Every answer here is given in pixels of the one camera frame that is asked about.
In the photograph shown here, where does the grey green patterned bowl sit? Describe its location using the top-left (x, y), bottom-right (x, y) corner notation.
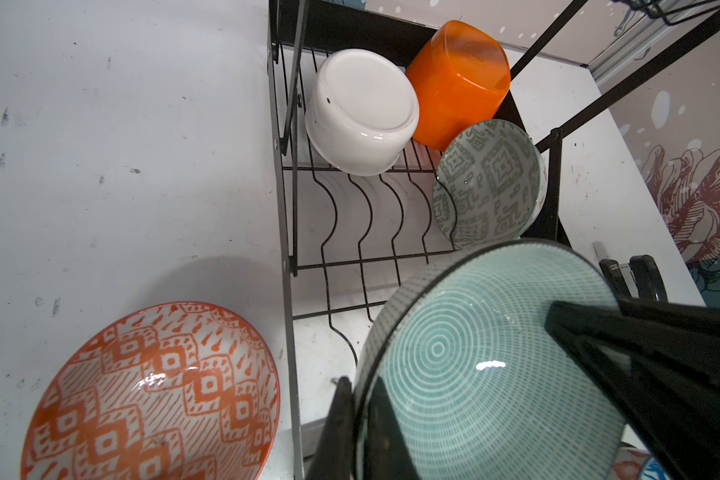
top-left (432, 119), bottom-right (548, 249)

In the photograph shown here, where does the black wire dish rack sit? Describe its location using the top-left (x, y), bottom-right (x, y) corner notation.
top-left (267, 1), bottom-right (701, 479)

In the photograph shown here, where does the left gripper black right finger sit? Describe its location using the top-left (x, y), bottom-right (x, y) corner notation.
top-left (545, 299), bottom-right (720, 479)

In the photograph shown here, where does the teal concentric pattern bowl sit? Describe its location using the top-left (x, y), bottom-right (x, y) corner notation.
top-left (354, 240), bottom-right (624, 479)

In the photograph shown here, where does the orange white patterned bowl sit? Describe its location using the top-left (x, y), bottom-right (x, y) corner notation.
top-left (20, 302), bottom-right (281, 479)

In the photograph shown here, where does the white ceramic bowl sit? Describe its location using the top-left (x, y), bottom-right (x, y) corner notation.
top-left (305, 49), bottom-right (420, 177)

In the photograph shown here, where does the orange plastic bowl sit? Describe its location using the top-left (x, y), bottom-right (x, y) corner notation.
top-left (405, 20), bottom-right (511, 152)

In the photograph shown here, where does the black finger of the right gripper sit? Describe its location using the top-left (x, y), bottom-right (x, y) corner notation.
top-left (629, 255), bottom-right (668, 302)
top-left (599, 259), bottom-right (627, 296)

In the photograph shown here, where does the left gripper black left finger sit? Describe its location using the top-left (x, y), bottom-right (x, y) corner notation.
top-left (306, 376), bottom-right (355, 480)

